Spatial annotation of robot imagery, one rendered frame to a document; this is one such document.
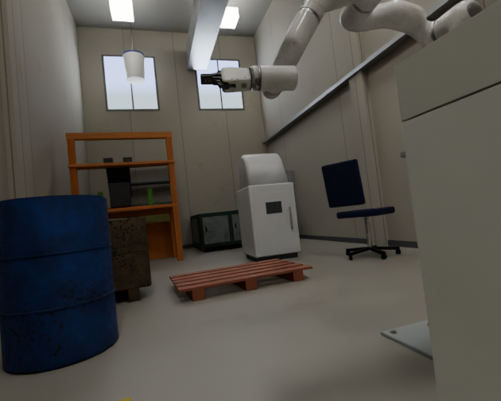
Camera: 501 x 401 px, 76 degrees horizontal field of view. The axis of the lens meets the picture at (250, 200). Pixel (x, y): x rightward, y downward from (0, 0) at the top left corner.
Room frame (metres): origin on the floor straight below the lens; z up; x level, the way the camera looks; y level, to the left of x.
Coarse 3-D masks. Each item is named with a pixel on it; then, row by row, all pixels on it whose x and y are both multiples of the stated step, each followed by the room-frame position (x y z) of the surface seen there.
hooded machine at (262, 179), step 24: (240, 168) 4.63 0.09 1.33; (264, 168) 4.36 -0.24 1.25; (240, 192) 4.60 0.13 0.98; (264, 192) 4.20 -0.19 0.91; (288, 192) 4.28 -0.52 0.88; (240, 216) 4.77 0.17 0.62; (264, 216) 4.18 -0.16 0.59; (288, 216) 4.27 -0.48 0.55; (264, 240) 4.17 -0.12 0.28; (288, 240) 4.26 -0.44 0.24
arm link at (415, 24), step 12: (396, 0) 1.16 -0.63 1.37; (348, 12) 1.17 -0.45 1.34; (360, 12) 1.14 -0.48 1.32; (372, 12) 1.20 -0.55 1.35; (384, 12) 1.18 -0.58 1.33; (396, 12) 1.16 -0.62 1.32; (408, 12) 1.16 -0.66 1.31; (420, 12) 1.17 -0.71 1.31; (348, 24) 1.22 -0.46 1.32; (360, 24) 1.21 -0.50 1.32; (372, 24) 1.21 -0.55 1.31; (384, 24) 1.19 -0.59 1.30; (396, 24) 1.18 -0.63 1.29; (408, 24) 1.18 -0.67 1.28; (420, 24) 1.19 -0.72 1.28; (432, 24) 1.26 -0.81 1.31; (420, 36) 1.24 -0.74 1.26; (432, 36) 1.26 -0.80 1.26
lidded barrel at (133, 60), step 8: (128, 56) 7.11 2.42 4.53; (136, 56) 7.14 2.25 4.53; (144, 56) 7.41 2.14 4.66; (128, 64) 7.13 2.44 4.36; (136, 64) 7.15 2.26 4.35; (144, 64) 7.37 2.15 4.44; (128, 72) 7.15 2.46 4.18; (136, 72) 7.15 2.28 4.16; (144, 72) 7.35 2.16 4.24; (128, 80) 7.31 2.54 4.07; (136, 80) 7.36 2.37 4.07; (144, 80) 7.40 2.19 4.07
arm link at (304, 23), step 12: (300, 12) 1.10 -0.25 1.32; (312, 12) 1.09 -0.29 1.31; (300, 24) 1.08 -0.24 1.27; (312, 24) 1.09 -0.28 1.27; (288, 36) 1.09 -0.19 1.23; (300, 36) 1.08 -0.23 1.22; (312, 36) 1.12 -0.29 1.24; (288, 48) 1.11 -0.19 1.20; (300, 48) 1.10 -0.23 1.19; (276, 60) 1.17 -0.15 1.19; (288, 60) 1.16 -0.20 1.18; (276, 96) 1.18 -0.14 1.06
